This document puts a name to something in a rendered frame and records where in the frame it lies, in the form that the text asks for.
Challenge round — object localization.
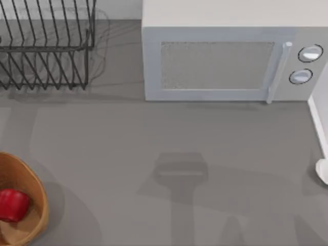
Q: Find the large microwave knob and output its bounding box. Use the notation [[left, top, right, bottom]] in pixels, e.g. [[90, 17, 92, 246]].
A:
[[298, 44, 324, 63]]

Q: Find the pale microwave oven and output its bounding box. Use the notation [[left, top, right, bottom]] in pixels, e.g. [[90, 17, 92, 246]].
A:
[[141, 0, 328, 104]]

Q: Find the microwave door handle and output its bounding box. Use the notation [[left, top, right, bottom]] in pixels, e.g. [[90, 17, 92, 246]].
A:
[[265, 42, 293, 105]]

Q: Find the brown wooden basket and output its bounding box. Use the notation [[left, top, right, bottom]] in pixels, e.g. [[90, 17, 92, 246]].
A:
[[0, 151, 49, 246]]

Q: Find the small microwave knob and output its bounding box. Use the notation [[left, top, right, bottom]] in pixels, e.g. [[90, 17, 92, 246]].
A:
[[289, 68, 314, 85]]

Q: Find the microwave oven door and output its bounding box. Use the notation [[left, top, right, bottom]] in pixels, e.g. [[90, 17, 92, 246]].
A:
[[142, 26, 295, 102]]

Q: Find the red apple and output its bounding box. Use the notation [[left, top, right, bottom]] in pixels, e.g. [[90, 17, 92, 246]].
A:
[[0, 189, 30, 222]]

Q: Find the black wire dish rack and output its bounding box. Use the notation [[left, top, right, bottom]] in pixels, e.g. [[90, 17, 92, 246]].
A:
[[0, 0, 97, 91]]

